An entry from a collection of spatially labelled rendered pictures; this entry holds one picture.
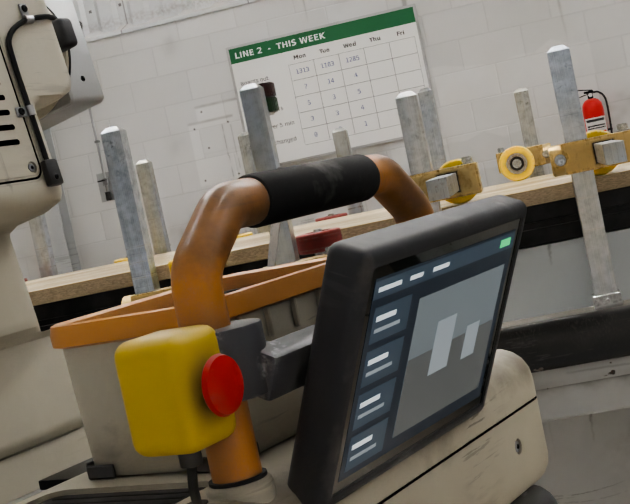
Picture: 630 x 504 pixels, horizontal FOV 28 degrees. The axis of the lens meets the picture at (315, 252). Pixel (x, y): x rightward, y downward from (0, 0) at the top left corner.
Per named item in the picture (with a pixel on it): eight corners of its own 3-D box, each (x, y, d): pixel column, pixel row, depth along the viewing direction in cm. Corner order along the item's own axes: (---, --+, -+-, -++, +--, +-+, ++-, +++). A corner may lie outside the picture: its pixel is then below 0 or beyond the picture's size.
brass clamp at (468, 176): (482, 192, 200) (475, 161, 200) (399, 209, 203) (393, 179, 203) (483, 191, 206) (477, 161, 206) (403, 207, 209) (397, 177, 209)
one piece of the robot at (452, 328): (497, 453, 105) (555, 193, 99) (262, 624, 75) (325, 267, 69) (381, 408, 110) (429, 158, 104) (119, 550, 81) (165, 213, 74)
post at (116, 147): (178, 401, 213) (118, 124, 211) (159, 405, 214) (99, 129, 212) (184, 397, 217) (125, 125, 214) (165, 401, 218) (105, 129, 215)
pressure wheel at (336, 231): (349, 291, 216) (335, 225, 215) (304, 299, 217) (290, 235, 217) (355, 285, 224) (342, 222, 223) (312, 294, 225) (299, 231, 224)
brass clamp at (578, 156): (640, 160, 196) (634, 128, 195) (554, 178, 198) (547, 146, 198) (637, 159, 202) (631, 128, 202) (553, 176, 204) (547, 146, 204)
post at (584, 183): (627, 339, 200) (568, 42, 197) (605, 343, 200) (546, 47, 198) (625, 336, 203) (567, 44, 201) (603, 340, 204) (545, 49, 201)
